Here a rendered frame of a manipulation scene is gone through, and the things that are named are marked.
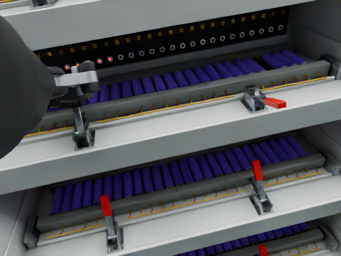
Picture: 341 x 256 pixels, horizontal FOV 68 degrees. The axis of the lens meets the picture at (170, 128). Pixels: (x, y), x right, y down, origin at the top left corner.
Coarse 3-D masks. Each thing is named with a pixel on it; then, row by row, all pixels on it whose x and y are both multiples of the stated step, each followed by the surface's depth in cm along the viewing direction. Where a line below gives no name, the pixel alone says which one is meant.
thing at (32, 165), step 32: (128, 64) 49; (160, 64) 50; (224, 96) 43; (288, 96) 41; (320, 96) 40; (128, 128) 39; (160, 128) 38; (192, 128) 37; (224, 128) 38; (256, 128) 39; (288, 128) 40; (0, 160) 36; (32, 160) 36; (64, 160) 36; (96, 160) 37; (128, 160) 38; (0, 192) 37
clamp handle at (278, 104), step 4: (256, 92) 38; (256, 96) 38; (260, 96) 37; (260, 100) 36; (264, 100) 35; (268, 100) 34; (272, 100) 33; (276, 100) 33; (280, 100) 33; (268, 104) 34; (272, 104) 33; (276, 104) 32; (280, 104) 32; (284, 104) 32; (276, 108) 32; (280, 108) 32
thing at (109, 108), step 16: (304, 64) 44; (320, 64) 43; (224, 80) 43; (240, 80) 42; (256, 80) 42; (272, 80) 43; (288, 80) 43; (144, 96) 42; (160, 96) 41; (176, 96) 41; (192, 96) 42; (208, 96) 43; (48, 112) 41; (64, 112) 40; (96, 112) 41; (112, 112) 41; (128, 112) 42; (144, 112) 40; (48, 128) 41; (64, 128) 39
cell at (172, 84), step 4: (164, 76) 48; (168, 76) 47; (172, 76) 48; (164, 80) 48; (168, 80) 46; (172, 80) 46; (168, 84) 45; (172, 84) 44; (176, 84) 45; (168, 88) 45
